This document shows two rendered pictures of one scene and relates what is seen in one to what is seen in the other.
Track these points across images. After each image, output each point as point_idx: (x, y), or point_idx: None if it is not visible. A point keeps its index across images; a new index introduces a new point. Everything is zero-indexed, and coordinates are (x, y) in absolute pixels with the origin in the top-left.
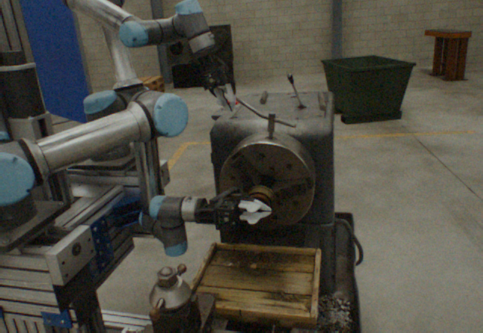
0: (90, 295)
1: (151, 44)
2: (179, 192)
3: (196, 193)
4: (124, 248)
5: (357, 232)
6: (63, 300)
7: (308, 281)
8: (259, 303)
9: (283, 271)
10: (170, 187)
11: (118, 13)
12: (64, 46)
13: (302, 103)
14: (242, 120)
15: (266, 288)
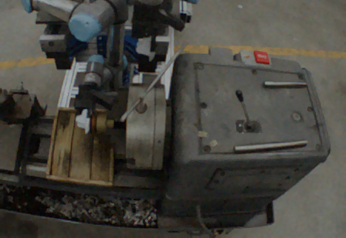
0: (66, 63)
1: None
2: (337, 76)
3: (342, 90)
4: (127, 59)
5: (330, 236)
6: (48, 55)
7: (81, 176)
8: (60, 148)
9: (90, 161)
10: (340, 67)
11: None
12: None
13: (269, 126)
14: (190, 74)
15: (72, 151)
